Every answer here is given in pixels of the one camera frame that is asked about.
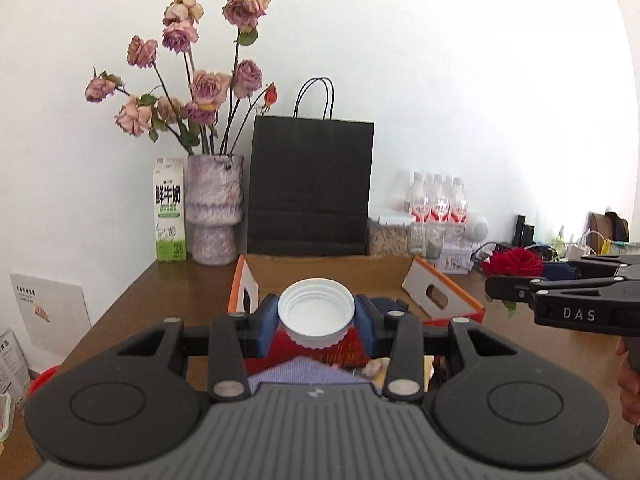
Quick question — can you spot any black paper bag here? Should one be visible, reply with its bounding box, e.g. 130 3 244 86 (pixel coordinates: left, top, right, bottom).
246 77 375 257

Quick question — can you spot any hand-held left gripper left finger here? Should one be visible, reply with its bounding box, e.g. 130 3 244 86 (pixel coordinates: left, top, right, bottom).
115 294 279 402

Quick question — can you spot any purple knitted cloth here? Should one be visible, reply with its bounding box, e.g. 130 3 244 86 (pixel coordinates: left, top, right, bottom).
248 356 373 392

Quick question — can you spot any brown leather bag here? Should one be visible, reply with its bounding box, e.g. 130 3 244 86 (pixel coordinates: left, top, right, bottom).
587 211 630 243

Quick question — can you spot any purple mottled vase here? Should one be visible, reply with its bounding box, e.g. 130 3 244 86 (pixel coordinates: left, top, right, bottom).
185 154 245 266

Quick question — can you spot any red rose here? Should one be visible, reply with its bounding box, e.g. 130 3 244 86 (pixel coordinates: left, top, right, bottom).
481 247 545 318

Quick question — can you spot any clear container of pellets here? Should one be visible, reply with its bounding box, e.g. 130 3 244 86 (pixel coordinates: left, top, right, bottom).
367 214 415 257

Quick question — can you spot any printed paper leaflet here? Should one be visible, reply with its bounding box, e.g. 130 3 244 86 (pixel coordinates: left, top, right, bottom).
0 329 27 411

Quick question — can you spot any black cable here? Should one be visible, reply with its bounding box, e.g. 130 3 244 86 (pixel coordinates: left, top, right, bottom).
472 241 511 263

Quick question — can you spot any dried pink roses bouquet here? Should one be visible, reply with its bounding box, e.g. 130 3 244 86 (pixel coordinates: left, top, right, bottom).
84 0 279 157

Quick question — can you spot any white round speaker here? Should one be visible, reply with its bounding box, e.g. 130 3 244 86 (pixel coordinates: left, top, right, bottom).
465 213 490 242

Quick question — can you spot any red-label water bottle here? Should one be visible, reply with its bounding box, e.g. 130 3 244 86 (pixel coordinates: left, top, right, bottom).
404 172 432 226
450 177 470 226
430 173 453 226

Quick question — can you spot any white patterned tin box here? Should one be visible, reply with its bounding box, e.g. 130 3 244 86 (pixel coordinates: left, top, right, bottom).
435 240 473 273

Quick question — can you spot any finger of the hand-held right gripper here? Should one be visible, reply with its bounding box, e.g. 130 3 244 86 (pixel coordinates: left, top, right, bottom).
485 275 621 307
542 255 640 281

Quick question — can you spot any dark navy pouch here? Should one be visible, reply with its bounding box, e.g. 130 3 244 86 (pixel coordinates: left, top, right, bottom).
372 297 412 317

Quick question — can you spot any white calendar card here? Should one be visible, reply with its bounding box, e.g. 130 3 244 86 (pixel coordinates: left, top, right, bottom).
10 271 92 358

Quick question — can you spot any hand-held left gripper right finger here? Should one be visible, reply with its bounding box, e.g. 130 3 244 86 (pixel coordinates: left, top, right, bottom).
354 294 518 402

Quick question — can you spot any red plastic item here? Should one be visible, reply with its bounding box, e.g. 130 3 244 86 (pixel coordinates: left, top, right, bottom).
27 366 62 398

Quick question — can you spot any green white milk carton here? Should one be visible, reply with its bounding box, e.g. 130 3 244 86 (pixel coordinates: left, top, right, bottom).
151 157 188 262

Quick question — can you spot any person's right hand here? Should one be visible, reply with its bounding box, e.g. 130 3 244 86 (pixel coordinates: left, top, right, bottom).
617 355 640 423

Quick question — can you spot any white plastic lid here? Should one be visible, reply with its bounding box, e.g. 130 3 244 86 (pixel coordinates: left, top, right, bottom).
278 278 356 350

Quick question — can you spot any orange-edged cardboard box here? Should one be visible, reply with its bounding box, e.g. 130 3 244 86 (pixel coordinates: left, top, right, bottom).
227 254 487 367

